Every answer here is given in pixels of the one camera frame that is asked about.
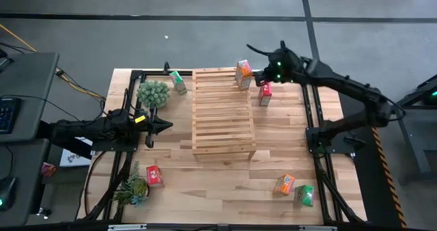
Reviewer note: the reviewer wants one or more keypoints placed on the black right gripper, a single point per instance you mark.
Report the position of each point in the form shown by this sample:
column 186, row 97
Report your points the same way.
column 285, row 68

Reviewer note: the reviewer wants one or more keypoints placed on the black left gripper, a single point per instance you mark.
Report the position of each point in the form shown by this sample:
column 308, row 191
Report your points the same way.
column 145, row 125

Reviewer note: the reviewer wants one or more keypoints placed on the orange cereal box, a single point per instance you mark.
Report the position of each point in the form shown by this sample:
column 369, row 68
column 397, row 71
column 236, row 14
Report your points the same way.
column 284, row 185
column 243, row 77

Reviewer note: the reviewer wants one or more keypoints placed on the red cereal box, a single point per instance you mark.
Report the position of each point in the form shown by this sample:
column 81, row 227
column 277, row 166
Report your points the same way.
column 265, row 96
column 154, row 176

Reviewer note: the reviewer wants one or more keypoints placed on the green cereal box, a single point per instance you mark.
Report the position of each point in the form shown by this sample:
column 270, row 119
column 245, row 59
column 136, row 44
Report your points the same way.
column 304, row 195
column 179, row 84

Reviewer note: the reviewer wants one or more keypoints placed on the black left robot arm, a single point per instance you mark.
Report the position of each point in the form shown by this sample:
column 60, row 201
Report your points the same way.
column 95, row 128

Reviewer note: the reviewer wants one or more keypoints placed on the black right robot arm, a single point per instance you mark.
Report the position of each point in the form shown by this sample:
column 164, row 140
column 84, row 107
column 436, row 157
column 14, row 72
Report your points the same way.
column 341, row 80

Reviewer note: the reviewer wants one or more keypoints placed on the wooden slatted shelf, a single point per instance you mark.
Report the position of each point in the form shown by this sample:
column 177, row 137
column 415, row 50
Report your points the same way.
column 222, row 121

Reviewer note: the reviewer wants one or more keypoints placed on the round green plant in pot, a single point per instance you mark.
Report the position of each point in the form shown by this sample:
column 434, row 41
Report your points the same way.
column 153, row 94

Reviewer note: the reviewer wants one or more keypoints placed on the spiky succulent plant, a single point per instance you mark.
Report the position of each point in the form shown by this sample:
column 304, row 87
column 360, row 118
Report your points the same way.
column 134, row 190

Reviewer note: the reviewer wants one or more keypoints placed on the white printed box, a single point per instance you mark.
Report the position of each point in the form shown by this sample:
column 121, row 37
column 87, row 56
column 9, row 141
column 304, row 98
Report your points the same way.
column 73, row 159

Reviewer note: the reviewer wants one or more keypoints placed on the small pink object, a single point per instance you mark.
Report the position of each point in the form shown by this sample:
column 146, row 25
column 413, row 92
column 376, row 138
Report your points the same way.
column 48, row 169

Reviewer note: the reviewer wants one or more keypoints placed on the grey desk with keyboard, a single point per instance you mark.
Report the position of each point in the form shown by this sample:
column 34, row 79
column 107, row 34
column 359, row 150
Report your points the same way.
column 30, row 84

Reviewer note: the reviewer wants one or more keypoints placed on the grey desk with mouse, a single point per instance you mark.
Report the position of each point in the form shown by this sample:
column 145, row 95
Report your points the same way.
column 24, row 176

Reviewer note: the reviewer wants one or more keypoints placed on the black keyboard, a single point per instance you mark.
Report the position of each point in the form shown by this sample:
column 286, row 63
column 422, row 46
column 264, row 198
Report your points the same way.
column 8, row 116

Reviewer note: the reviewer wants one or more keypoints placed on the black mat with striped edge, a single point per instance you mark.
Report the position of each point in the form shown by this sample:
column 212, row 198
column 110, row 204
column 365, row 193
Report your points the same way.
column 372, row 190

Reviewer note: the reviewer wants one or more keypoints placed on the black stand with green lights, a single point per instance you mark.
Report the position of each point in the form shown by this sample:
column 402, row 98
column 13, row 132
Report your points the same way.
column 411, row 142

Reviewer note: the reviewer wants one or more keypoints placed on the black computer mouse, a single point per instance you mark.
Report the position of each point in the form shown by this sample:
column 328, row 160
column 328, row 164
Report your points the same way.
column 7, row 193

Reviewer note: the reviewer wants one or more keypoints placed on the black aluminium table frame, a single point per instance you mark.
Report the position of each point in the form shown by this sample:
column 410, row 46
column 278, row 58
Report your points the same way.
column 309, row 108

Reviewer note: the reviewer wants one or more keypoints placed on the silver metal bracket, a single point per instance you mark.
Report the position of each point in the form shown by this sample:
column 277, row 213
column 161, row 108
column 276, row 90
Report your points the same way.
column 127, row 227
column 317, row 228

